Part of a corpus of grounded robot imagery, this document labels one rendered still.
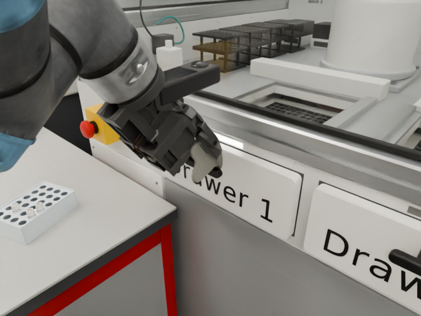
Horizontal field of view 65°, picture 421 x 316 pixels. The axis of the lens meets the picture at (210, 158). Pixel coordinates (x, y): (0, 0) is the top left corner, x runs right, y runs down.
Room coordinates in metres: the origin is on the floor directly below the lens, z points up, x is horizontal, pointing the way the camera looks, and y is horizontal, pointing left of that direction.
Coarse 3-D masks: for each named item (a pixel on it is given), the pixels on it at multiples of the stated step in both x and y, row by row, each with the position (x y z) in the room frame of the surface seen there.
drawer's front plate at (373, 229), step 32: (320, 192) 0.35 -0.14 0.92; (320, 224) 0.35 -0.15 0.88; (352, 224) 0.32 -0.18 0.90; (384, 224) 0.30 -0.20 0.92; (416, 224) 0.29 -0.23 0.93; (320, 256) 0.34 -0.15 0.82; (352, 256) 0.32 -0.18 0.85; (384, 256) 0.29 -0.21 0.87; (416, 256) 0.27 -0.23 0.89; (384, 288) 0.29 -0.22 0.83; (416, 288) 0.27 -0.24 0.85
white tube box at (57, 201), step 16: (32, 192) 0.54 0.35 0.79; (48, 192) 0.54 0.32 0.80; (64, 192) 0.54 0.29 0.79; (0, 208) 0.49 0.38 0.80; (48, 208) 0.48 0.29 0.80; (64, 208) 0.51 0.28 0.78; (0, 224) 0.45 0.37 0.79; (16, 224) 0.44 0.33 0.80; (32, 224) 0.45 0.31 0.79; (48, 224) 0.48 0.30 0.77; (16, 240) 0.44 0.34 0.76; (32, 240) 0.44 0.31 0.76
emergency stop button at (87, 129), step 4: (84, 120) 0.67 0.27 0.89; (80, 124) 0.66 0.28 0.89; (84, 124) 0.65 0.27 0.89; (88, 124) 0.65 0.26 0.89; (92, 124) 0.67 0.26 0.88; (80, 128) 0.66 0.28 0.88; (84, 128) 0.65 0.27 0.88; (88, 128) 0.65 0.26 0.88; (92, 128) 0.65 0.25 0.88; (84, 132) 0.65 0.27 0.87; (88, 132) 0.65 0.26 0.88; (92, 132) 0.65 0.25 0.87; (84, 136) 0.66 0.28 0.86; (88, 136) 0.65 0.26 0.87; (92, 136) 0.65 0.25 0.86
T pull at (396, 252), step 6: (390, 252) 0.26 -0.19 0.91; (396, 252) 0.26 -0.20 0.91; (402, 252) 0.26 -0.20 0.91; (420, 252) 0.26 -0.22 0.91; (390, 258) 0.26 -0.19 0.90; (396, 258) 0.26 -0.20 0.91; (402, 258) 0.25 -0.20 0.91; (408, 258) 0.25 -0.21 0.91; (414, 258) 0.25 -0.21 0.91; (420, 258) 0.25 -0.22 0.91; (396, 264) 0.25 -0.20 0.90; (402, 264) 0.25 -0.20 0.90; (408, 264) 0.25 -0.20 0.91; (414, 264) 0.25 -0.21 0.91; (420, 264) 0.24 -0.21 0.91; (408, 270) 0.25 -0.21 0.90; (414, 270) 0.24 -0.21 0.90; (420, 270) 0.24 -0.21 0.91
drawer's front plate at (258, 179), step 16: (224, 160) 0.46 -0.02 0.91; (240, 160) 0.44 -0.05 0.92; (256, 160) 0.43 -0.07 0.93; (176, 176) 0.54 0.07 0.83; (208, 176) 0.48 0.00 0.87; (224, 176) 0.46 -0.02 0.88; (240, 176) 0.44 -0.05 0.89; (256, 176) 0.42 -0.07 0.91; (272, 176) 0.40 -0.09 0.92; (288, 176) 0.39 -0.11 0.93; (208, 192) 0.48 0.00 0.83; (256, 192) 0.42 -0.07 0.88; (272, 192) 0.40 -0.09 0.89; (288, 192) 0.38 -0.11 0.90; (240, 208) 0.44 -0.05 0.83; (256, 208) 0.42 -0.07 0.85; (272, 208) 0.40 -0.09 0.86; (288, 208) 0.38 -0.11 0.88; (256, 224) 0.41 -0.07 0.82; (272, 224) 0.40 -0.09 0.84; (288, 224) 0.38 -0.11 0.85
